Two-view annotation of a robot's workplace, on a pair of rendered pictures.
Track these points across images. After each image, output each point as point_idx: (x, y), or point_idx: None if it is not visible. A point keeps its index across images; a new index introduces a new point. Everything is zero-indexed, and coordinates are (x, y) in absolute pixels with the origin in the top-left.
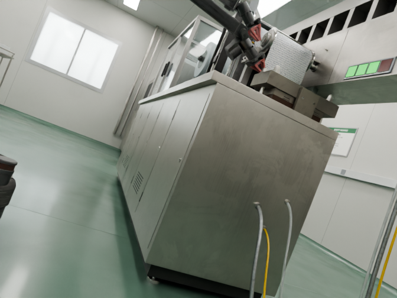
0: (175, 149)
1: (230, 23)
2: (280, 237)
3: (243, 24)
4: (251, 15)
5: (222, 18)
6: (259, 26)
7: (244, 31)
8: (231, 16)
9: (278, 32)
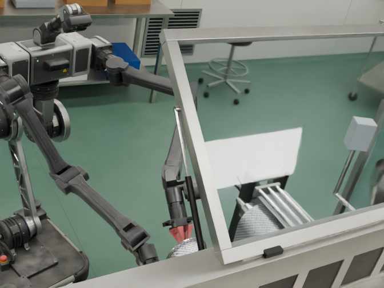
0: None
1: (114, 229)
2: None
3: (122, 234)
4: (170, 212)
5: (107, 222)
6: (176, 231)
7: (123, 243)
8: (113, 221)
9: (182, 251)
